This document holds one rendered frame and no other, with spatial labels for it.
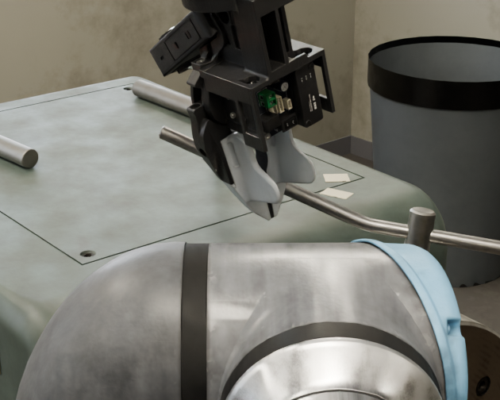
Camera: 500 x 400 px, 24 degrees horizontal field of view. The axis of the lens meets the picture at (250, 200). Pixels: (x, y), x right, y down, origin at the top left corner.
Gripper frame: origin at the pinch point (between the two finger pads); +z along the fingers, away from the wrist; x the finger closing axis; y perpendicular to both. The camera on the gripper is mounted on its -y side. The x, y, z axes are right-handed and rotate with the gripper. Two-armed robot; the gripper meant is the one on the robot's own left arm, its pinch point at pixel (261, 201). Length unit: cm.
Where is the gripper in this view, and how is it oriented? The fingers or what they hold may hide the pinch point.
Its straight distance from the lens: 94.0
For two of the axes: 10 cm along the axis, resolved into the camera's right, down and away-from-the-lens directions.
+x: 7.6, -4.6, 4.6
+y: 6.2, 3.0, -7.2
